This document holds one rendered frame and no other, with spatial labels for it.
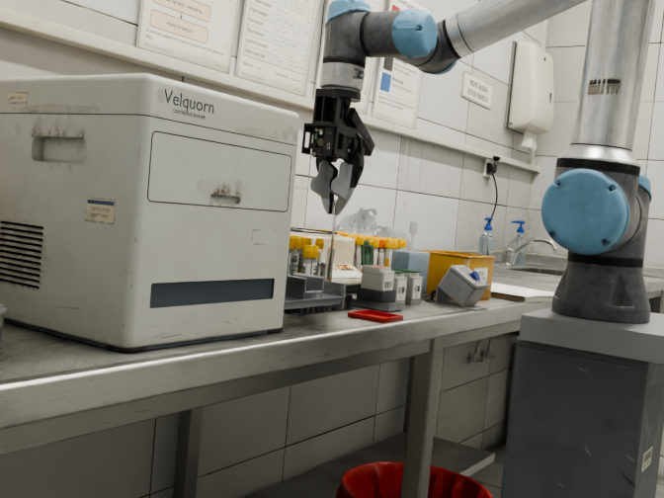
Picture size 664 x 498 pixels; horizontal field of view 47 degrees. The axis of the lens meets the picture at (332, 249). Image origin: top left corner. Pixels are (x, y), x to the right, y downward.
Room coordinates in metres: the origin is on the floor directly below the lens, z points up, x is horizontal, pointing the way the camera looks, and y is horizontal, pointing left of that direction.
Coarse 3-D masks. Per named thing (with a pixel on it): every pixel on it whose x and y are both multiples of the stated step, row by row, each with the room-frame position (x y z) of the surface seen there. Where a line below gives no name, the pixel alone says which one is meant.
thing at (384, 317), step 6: (348, 312) 1.25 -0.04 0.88; (354, 312) 1.26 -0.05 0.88; (360, 312) 1.27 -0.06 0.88; (366, 312) 1.29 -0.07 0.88; (372, 312) 1.30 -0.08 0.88; (378, 312) 1.29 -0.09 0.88; (384, 312) 1.28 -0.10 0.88; (360, 318) 1.23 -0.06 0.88; (366, 318) 1.23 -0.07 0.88; (372, 318) 1.22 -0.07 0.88; (378, 318) 1.22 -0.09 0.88; (384, 318) 1.21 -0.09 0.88; (390, 318) 1.23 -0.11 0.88; (396, 318) 1.25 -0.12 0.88; (402, 318) 1.27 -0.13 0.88
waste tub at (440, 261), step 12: (432, 252) 1.68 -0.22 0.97; (444, 252) 1.81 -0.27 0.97; (456, 252) 1.79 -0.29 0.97; (432, 264) 1.68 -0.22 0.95; (444, 264) 1.67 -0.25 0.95; (456, 264) 1.65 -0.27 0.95; (468, 264) 1.63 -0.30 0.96; (480, 264) 1.68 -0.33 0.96; (492, 264) 1.73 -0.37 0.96; (432, 276) 1.68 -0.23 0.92; (480, 276) 1.69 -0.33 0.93; (432, 288) 1.68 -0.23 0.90
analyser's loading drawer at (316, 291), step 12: (288, 276) 1.12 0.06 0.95; (300, 276) 1.16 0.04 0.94; (312, 276) 1.15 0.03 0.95; (288, 288) 1.12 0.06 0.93; (300, 288) 1.10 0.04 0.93; (312, 288) 1.15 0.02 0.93; (324, 288) 1.20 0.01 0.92; (336, 288) 1.19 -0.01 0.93; (288, 300) 1.07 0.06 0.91; (300, 300) 1.09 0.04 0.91; (312, 300) 1.11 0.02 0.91; (324, 300) 1.14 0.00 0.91; (336, 300) 1.17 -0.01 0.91
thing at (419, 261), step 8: (392, 256) 1.58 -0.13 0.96; (400, 256) 1.57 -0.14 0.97; (408, 256) 1.56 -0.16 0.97; (416, 256) 1.59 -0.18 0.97; (424, 256) 1.62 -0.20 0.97; (392, 264) 1.58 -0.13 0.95; (400, 264) 1.57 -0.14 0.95; (408, 264) 1.56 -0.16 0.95; (416, 264) 1.59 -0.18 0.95; (424, 264) 1.62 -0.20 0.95; (424, 272) 1.63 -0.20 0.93; (424, 280) 1.63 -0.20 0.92; (424, 288) 1.63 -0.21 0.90; (424, 296) 1.60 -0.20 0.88
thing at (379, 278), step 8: (368, 272) 1.39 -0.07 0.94; (376, 272) 1.38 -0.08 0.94; (384, 272) 1.37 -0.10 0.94; (392, 272) 1.39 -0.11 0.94; (368, 280) 1.39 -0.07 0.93; (376, 280) 1.38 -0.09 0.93; (384, 280) 1.37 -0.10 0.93; (392, 280) 1.40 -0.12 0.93; (368, 288) 1.38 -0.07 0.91; (376, 288) 1.37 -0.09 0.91; (384, 288) 1.37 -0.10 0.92; (392, 288) 1.40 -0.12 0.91
